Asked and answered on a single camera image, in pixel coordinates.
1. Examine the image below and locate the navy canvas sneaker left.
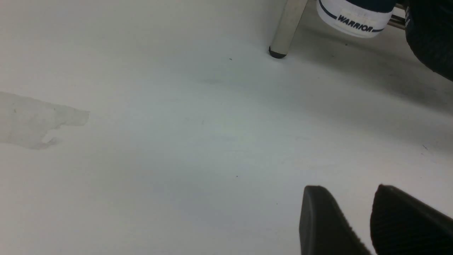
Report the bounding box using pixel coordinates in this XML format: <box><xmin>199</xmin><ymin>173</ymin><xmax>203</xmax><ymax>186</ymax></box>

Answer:
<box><xmin>316</xmin><ymin>0</ymin><xmax>397</xmax><ymax>38</ymax></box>

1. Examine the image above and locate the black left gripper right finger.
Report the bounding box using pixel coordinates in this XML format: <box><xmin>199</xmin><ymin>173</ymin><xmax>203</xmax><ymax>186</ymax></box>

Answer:
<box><xmin>369</xmin><ymin>184</ymin><xmax>453</xmax><ymax>255</ymax></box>

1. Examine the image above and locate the black knit sneaker left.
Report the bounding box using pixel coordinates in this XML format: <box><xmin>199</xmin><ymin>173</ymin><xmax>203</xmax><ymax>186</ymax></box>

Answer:
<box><xmin>405</xmin><ymin>0</ymin><xmax>453</xmax><ymax>81</ymax></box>

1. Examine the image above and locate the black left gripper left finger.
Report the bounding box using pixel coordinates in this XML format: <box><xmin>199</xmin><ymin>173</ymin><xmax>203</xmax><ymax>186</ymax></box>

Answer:
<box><xmin>299</xmin><ymin>185</ymin><xmax>372</xmax><ymax>255</ymax></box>

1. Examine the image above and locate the stainless steel shoe rack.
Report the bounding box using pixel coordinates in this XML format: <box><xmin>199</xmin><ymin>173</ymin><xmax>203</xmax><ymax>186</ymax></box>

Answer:
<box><xmin>269</xmin><ymin>0</ymin><xmax>406</xmax><ymax>59</ymax></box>

